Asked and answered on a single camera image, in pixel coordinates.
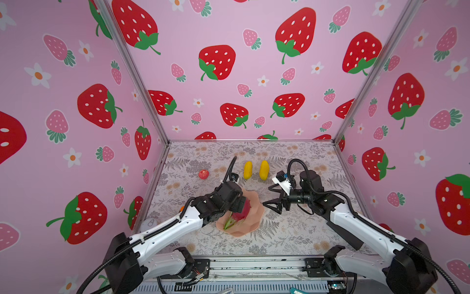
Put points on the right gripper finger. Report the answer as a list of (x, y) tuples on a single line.
[(277, 189), (275, 205)]

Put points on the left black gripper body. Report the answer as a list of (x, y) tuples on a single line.
[(237, 204)]

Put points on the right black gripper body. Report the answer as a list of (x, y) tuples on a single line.
[(296, 196)]

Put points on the pink dragon fruit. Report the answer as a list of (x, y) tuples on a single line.
[(238, 217)]

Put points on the yellow mango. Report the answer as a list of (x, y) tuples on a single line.
[(248, 170), (264, 170)]

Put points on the red apple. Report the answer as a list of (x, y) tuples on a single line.
[(203, 174)]

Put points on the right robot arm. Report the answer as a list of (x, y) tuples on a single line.
[(406, 266)]

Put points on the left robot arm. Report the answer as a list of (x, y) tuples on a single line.
[(131, 260)]

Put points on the pink faceted fruit bowl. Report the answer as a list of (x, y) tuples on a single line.
[(241, 224)]

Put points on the white round container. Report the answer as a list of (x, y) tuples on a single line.
[(148, 224)]

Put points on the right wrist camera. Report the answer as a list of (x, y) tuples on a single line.
[(281, 179)]

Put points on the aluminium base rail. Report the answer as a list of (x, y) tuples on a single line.
[(264, 275)]

